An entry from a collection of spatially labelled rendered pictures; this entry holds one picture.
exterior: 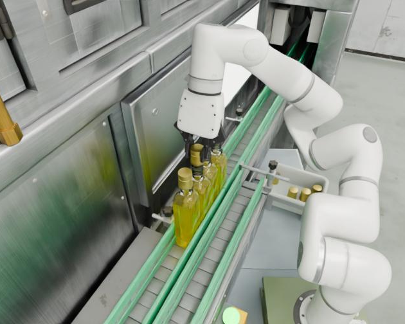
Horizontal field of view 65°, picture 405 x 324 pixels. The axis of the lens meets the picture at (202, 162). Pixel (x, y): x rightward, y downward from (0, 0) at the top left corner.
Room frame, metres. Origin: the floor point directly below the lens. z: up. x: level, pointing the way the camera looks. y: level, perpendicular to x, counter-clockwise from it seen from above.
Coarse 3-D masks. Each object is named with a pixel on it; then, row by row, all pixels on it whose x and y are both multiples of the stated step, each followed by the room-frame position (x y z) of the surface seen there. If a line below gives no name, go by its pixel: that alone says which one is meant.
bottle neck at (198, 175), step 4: (192, 168) 0.58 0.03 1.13; (196, 168) 0.58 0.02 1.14; (200, 168) 0.58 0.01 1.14; (192, 172) 0.59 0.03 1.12; (196, 172) 0.58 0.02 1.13; (200, 172) 0.58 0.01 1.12; (192, 176) 0.59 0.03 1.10; (196, 176) 0.58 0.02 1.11; (200, 176) 0.58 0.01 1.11; (196, 180) 0.58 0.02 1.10; (200, 180) 0.58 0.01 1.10
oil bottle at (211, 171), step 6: (204, 168) 0.63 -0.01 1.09; (210, 168) 0.63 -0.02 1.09; (216, 168) 0.65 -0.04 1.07; (204, 174) 0.62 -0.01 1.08; (210, 174) 0.62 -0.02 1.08; (216, 174) 0.65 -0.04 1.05; (210, 180) 0.61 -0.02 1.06; (216, 180) 0.65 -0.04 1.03; (216, 186) 0.65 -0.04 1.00; (210, 192) 0.62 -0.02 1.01; (216, 192) 0.65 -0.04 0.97; (210, 198) 0.62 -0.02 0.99; (210, 204) 0.62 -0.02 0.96
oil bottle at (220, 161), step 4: (224, 152) 0.70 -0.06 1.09; (212, 156) 0.68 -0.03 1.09; (216, 156) 0.68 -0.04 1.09; (220, 156) 0.68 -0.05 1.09; (224, 156) 0.69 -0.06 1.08; (212, 160) 0.67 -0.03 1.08; (216, 160) 0.67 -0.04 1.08; (220, 160) 0.67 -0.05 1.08; (224, 160) 0.69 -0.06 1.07; (216, 164) 0.67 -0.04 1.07; (220, 164) 0.67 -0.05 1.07; (224, 164) 0.69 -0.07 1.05; (220, 168) 0.66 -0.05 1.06; (224, 168) 0.69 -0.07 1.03; (220, 172) 0.67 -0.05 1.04; (224, 172) 0.69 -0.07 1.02; (220, 176) 0.67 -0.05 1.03; (224, 176) 0.69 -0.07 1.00; (220, 180) 0.67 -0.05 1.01; (224, 180) 0.70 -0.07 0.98; (220, 184) 0.67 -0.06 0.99; (220, 188) 0.67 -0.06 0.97
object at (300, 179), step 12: (276, 168) 0.92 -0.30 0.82; (288, 168) 0.90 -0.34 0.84; (264, 180) 0.83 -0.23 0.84; (300, 180) 0.88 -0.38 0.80; (312, 180) 0.86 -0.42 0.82; (324, 180) 0.84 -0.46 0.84; (276, 192) 0.84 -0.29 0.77; (300, 192) 0.84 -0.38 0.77; (324, 192) 0.77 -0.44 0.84; (300, 204) 0.72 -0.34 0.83
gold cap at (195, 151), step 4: (196, 144) 0.61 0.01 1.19; (200, 144) 0.61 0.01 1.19; (192, 148) 0.59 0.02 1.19; (196, 148) 0.59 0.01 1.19; (200, 148) 0.59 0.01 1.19; (192, 152) 0.58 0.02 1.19; (196, 152) 0.58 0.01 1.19; (200, 152) 0.58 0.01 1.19; (192, 156) 0.58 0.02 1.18; (196, 156) 0.58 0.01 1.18; (200, 156) 0.58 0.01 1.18; (192, 160) 0.58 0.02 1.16; (196, 160) 0.58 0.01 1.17; (200, 160) 0.58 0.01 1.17; (192, 164) 0.58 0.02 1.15; (196, 164) 0.58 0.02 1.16; (200, 164) 0.58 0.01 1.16
